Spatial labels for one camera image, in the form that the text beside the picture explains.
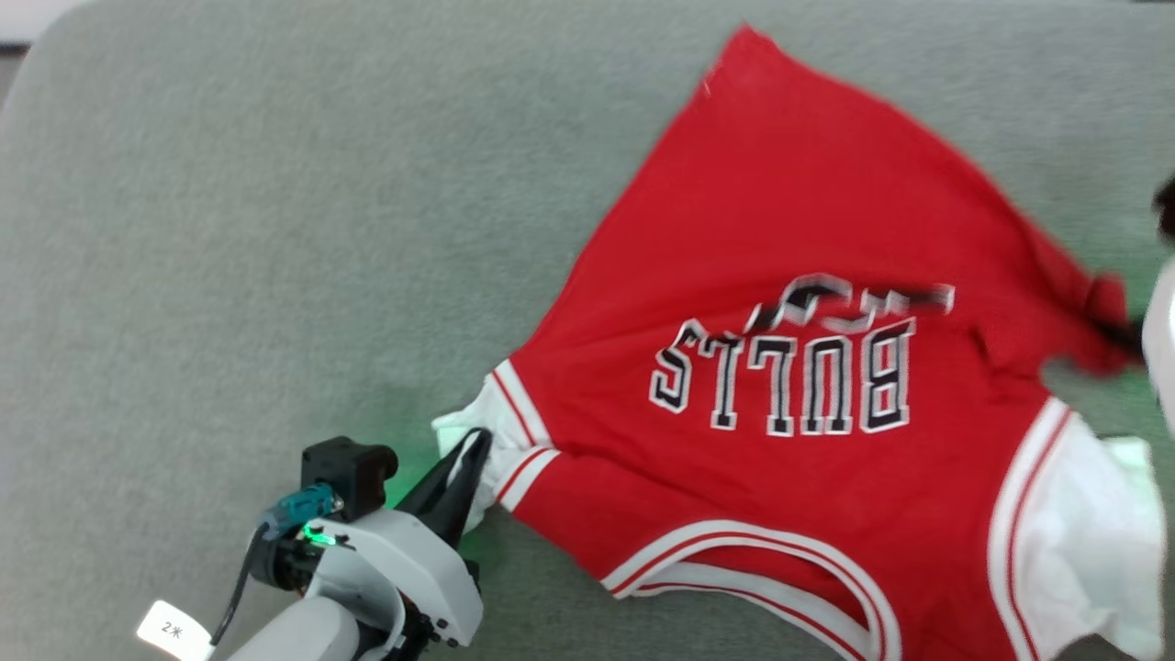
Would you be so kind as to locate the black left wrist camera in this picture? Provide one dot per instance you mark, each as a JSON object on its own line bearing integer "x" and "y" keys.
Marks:
{"x": 344, "y": 468}

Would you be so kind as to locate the teal left camera connector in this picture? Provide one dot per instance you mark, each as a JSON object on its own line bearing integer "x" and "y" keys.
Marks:
{"x": 303, "y": 509}

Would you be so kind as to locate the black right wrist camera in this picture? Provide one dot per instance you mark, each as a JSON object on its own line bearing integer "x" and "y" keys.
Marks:
{"x": 1166, "y": 211}

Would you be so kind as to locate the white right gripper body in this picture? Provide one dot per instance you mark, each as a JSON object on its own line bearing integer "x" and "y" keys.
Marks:
{"x": 1164, "y": 349}

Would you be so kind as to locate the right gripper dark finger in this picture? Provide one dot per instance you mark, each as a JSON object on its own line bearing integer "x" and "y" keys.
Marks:
{"x": 1124, "y": 332}

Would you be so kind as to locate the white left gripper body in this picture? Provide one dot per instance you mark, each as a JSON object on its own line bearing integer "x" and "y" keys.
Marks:
{"x": 413, "y": 560}

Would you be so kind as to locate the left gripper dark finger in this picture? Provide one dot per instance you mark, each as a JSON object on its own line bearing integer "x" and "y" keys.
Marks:
{"x": 464, "y": 505}
{"x": 439, "y": 482}

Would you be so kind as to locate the red white basketball jersey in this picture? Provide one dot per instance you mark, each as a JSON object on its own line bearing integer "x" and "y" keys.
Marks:
{"x": 780, "y": 229}

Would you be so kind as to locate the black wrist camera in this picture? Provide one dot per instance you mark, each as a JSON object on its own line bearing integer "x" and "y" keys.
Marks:
{"x": 344, "y": 468}
{"x": 1166, "y": 211}

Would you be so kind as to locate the grey fabric sofa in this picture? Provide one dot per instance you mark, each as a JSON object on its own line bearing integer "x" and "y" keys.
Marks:
{"x": 229, "y": 229}

